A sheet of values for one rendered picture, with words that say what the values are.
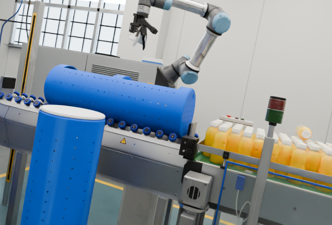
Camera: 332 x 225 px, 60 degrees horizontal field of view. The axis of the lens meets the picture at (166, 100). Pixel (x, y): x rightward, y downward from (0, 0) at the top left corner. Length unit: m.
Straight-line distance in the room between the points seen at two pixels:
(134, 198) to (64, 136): 1.13
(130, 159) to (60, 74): 0.66
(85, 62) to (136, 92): 2.28
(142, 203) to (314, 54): 3.19
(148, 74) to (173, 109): 1.92
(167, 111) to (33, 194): 0.71
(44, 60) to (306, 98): 3.59
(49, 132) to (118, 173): 0.59
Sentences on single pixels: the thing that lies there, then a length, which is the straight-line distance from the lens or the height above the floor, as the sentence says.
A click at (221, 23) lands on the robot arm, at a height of 1.66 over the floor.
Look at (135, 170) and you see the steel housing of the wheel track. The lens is 1.63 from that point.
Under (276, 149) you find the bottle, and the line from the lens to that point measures 1.40.
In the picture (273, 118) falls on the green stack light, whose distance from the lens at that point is 1.16.
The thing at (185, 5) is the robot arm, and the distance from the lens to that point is 1.93.
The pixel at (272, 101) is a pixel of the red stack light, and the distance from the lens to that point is 1.17.
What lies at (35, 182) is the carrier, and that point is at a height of 0.74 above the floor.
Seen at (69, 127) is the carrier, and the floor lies 0.99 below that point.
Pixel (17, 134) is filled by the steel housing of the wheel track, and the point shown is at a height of 0.74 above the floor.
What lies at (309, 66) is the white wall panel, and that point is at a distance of 4.44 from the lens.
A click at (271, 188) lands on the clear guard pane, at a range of 1.33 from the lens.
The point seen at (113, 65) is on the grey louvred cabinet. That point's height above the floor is 1.34.
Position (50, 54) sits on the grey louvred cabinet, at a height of 1.35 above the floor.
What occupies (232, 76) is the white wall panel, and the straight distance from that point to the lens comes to 4.41.
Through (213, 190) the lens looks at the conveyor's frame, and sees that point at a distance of 1.40.
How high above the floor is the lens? 1.22
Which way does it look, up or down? 3 degrees down
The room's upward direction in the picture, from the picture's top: 11 degrees clockwise
